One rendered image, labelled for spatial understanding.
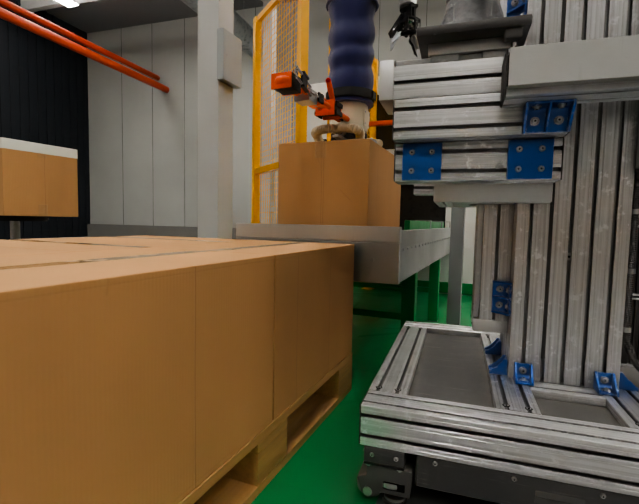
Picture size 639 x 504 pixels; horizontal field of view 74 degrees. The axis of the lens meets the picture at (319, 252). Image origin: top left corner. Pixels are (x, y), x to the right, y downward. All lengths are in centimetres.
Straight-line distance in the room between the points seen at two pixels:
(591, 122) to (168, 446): 114
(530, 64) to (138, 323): 80
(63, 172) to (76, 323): 233
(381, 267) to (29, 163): 202
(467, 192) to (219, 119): 196
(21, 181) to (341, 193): 178
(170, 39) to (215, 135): 1130
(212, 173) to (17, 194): 103
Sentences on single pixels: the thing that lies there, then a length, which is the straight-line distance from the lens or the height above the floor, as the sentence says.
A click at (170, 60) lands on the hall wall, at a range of 1382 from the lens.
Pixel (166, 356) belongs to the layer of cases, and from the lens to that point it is 73.
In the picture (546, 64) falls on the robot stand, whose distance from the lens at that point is 92.
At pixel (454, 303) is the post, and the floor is 25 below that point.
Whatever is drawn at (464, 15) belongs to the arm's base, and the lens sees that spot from 108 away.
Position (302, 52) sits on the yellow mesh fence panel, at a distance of 270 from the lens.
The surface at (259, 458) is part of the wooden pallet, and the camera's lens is 107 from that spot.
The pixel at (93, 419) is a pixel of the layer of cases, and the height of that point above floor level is 36.
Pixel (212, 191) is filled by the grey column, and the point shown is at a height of 80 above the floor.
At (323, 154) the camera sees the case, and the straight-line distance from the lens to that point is 175.
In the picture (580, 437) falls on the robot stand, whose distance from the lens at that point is 100.
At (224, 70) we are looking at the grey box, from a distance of 283.
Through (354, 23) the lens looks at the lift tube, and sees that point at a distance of 208.
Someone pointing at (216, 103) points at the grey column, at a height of 133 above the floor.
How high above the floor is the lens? 62
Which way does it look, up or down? 4 degrees down
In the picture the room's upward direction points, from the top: 1 degrees clockwise
